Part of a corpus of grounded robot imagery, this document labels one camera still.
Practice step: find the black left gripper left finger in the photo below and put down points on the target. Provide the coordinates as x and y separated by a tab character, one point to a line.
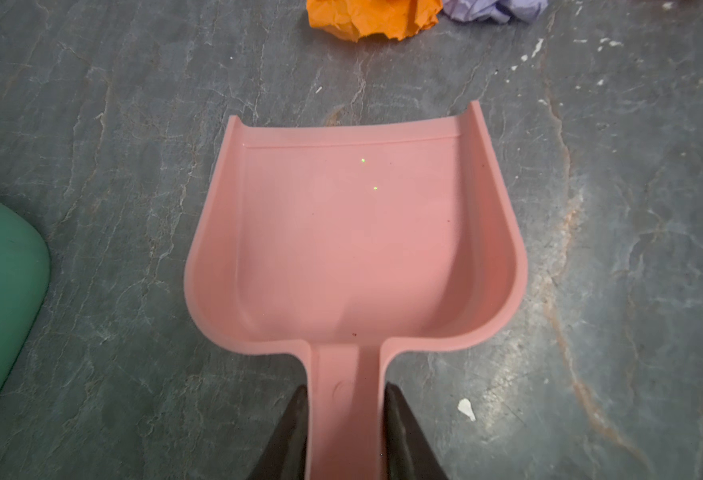
284	457

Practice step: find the purple scrap back left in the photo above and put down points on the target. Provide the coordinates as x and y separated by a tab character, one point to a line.
500	11

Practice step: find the small orange scrap left back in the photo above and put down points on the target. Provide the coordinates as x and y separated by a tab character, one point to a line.
353	20

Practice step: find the pink plastic dustpan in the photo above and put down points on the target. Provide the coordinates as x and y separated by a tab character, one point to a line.
347	246

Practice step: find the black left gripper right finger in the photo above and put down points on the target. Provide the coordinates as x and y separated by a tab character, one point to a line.
409	456

